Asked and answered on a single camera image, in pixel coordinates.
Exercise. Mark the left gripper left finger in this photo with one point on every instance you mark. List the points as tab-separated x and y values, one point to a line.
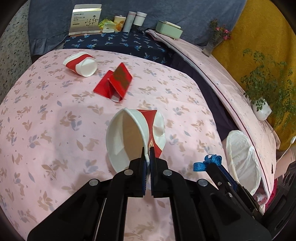
97	211

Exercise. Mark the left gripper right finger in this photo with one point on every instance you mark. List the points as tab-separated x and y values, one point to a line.
194	204

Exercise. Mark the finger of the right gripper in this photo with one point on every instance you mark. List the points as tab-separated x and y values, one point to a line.
227	178
213	172

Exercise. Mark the blue scrap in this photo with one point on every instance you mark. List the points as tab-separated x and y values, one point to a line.
208	159

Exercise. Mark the red white paper cup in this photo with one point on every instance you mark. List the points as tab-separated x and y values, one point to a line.
131	133
81	63

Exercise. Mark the red envelope box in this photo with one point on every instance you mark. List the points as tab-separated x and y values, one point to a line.
114	84

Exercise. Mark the white lined trash bin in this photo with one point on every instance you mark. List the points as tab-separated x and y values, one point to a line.
242	162

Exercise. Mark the pink shelf cloth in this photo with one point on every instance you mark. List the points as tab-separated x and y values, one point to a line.
261	134

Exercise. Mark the pink rabbit print tablecloth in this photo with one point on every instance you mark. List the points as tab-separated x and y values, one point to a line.
53	129

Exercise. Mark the green plant in white pot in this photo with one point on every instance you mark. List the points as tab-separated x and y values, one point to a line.
270	87

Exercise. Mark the mustard yellow backdrop cloth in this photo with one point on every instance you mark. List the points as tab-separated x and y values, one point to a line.
261	27

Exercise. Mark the glass vase with pink flowers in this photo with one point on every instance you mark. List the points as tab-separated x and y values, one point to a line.
219	33

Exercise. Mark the mint green tissue box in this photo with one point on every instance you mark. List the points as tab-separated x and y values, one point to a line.
168	29

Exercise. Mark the navy floral cloth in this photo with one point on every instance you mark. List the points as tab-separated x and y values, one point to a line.
139	44

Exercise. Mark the white lidded jar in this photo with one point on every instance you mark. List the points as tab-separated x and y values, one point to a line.
139	18

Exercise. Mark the green yellow small packet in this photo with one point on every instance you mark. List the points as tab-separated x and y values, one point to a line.
107	26

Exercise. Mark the cream orange small carton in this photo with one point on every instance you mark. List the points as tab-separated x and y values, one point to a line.
119	22

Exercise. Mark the white product box with flowers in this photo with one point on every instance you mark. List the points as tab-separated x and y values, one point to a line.
85	19

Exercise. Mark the blue grey backdrop cloth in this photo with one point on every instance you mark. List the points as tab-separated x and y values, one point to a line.
49	20

